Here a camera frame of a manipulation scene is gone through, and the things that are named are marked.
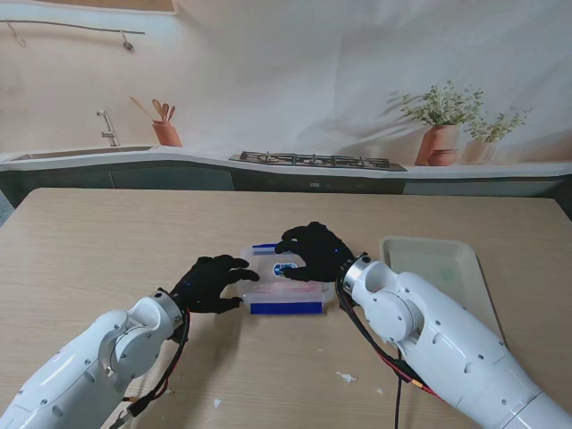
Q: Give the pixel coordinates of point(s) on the clear container with blue clips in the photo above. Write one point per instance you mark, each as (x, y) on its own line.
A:
(286, 308)

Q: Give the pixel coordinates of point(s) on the clear lid with blue label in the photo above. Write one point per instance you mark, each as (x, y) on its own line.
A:
(264, 267)

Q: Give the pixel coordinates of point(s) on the beige rectangular tray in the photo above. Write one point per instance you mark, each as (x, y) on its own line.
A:
(447, 259)

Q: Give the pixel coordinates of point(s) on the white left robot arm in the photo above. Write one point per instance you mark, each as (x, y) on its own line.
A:
(67, 384)

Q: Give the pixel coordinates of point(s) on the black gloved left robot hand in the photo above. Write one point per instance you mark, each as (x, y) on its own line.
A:
(205, 286)

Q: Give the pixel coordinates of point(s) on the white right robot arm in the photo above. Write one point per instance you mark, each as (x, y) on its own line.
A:
(447, 339)

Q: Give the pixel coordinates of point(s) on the large white paper scrap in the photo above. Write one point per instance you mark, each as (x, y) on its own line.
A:
(346, 377)

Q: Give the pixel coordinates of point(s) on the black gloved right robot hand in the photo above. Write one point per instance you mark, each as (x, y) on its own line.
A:
(317, 254)

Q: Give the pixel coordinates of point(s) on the printed kitchen backdrop cloth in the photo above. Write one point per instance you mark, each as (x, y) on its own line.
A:
(286, 67)

